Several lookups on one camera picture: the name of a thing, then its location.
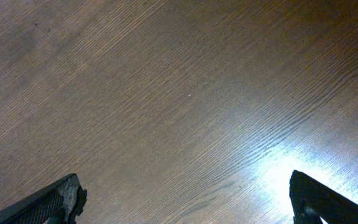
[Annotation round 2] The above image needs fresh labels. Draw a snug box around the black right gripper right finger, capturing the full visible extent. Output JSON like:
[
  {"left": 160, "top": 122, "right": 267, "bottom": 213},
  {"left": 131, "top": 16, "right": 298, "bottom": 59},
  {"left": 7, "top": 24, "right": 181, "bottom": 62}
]
[{"left": 289, "top": 170, "right": 358, "bottom": 224}]

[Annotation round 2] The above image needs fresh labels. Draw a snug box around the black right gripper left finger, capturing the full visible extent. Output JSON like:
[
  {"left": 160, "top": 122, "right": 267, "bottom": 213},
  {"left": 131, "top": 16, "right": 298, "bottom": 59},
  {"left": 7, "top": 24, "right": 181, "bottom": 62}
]
[{"left": 0, "top": 174, "right": 88, "bottom": 224}]

